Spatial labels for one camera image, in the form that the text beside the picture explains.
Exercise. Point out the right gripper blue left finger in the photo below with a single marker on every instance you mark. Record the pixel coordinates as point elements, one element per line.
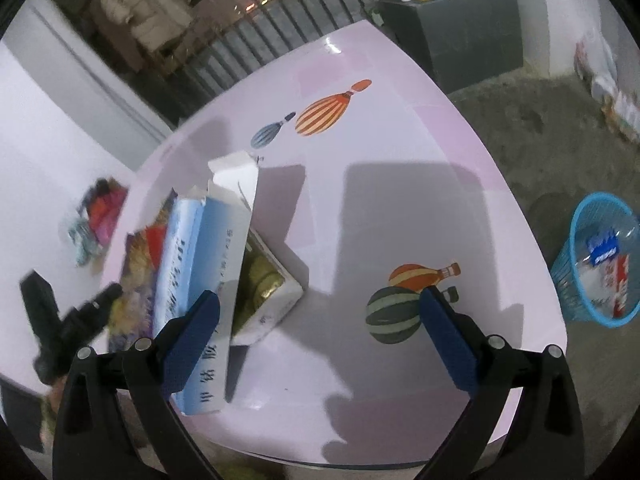
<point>91,439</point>

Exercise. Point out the blue mesh trash basket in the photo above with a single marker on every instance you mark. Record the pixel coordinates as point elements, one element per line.
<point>575,305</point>

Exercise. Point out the grey storage cabinet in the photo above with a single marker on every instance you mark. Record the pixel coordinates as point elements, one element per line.
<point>457,42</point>

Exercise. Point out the purple yellow noodle snack bag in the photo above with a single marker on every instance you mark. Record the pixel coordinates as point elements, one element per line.
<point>132,313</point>

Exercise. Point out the blue white carton box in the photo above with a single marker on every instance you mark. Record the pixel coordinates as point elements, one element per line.
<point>210,248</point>

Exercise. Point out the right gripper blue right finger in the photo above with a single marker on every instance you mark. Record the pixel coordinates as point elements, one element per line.
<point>545,439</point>

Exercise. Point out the metal balcony railing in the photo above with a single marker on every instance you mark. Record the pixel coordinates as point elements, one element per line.
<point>229,40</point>

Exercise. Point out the clear Pepsi plastic bottle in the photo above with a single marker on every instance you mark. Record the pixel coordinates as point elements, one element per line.
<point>599,239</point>

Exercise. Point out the red white paper food bag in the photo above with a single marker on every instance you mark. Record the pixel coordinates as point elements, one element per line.
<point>607,285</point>

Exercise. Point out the colourful clothes pile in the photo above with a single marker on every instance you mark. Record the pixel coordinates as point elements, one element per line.
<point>88,229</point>

